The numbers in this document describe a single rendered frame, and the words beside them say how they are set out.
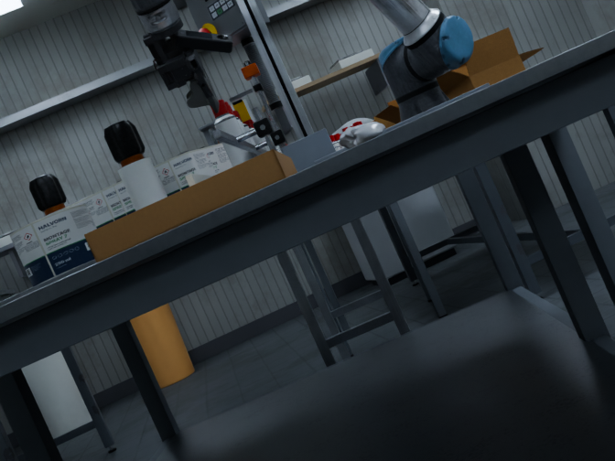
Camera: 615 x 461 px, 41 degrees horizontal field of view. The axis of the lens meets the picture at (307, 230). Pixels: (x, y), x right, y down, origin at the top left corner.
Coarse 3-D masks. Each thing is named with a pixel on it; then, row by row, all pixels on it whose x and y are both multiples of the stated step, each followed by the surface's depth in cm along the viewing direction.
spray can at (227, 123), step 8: (224, 104) 184; (224, 112) 184; (216, 120) 184; (224, 120) 183; (232, 120) 183; (216, 128) 184; (224, 128) 183; (232, 128) 183; (240, 128) 185; (224, 144) 184; (232, 152) 183; (240, 152) 183; (248, 152) 184; (232, 160) 184; (240, 160) 183
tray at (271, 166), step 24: (240, 168) 102; (264, 168) 102; (288, 168) 114; (192, 192) 103; (216, 192) 102; (240, 192) 102; (144, 216) 103; (168, 216) 103; (192, 216) 103; (96, 240) 103; (120, 240) 103; (144, 240) 103
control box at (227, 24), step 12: (192, 0) 225; (204, 0) 223; (216, 0) 221; (192, 12) 226; (204, 12) 224; (228, 12) 220; (240, 12) 217; (264, 12) 224; (204, 24) 225; (216, 24) 223; (228, 24) 221; (240, 24) 218; (240, 36) 225
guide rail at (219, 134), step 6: (216, 132) 134; (222, 132) 138; (216, 138) 134; (222, 138) 137; (228, 138) 141; (234, 138) 151; (228, 144) 148; (234, 144) 152; (240, 144) 156; (246, 144) 168; (246, 150) 173; (252, 150) 178; (258, 150) 188; (264, 150) 205
